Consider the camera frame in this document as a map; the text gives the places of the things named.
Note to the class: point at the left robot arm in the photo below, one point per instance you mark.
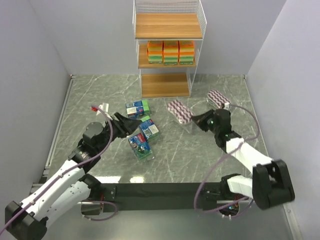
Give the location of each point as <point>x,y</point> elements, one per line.
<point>71,184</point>

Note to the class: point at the blue green sponge pack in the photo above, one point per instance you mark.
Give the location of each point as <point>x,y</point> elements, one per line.
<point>137,109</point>
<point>148,129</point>
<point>140,147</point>

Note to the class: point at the left aluminium rail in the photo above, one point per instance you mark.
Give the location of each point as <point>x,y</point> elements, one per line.
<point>46,170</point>

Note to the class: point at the middle wooden shelf board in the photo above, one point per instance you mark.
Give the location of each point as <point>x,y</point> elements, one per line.
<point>143,62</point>

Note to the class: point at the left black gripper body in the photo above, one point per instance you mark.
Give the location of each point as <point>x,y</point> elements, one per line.
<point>119,126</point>

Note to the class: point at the white wire shelf rack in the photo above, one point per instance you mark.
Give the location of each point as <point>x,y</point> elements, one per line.
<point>172,6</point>

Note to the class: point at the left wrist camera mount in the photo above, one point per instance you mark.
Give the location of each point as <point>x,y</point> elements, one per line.
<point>103,106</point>

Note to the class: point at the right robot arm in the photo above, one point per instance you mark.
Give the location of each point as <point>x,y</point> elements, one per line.
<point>270,184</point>

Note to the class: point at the purple wavy sponge pack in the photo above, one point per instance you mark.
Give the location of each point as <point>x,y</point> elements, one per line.
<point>215,98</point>
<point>182,114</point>

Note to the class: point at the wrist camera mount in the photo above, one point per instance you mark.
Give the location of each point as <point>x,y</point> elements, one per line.
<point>103,106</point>
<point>226,106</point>

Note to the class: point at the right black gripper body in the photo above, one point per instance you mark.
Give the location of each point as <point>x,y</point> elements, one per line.
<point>207,121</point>

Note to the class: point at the black base beam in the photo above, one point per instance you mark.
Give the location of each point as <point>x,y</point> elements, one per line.
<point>165,196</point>

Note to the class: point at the orange sponge pack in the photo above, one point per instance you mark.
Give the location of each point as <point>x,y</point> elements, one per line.
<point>155,51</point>
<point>170,53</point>
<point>186,52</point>

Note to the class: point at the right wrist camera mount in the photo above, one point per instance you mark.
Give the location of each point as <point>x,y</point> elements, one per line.
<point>226,106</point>

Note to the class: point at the top wooden shelf board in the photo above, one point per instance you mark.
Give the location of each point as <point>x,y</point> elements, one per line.
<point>167,26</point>

